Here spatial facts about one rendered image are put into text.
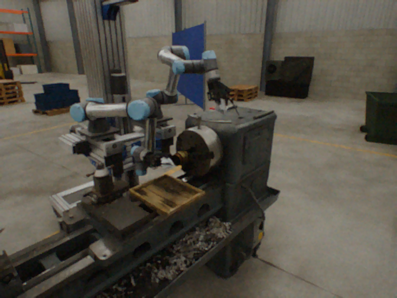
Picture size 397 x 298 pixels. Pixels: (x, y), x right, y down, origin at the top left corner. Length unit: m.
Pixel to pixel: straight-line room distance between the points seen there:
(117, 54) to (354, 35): 10.02
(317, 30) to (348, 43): 1.23
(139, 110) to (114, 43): 0.75
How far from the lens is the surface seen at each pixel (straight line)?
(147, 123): 1.71
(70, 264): 1.30
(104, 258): 1.19
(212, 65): 1.48
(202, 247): 1.64
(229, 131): 1.60
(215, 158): 1.57
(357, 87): 11.41
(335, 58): 11.44
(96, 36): 2.08
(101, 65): 2.08
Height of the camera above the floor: 1.69
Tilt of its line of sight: 21 degrees down
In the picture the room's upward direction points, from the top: straight up
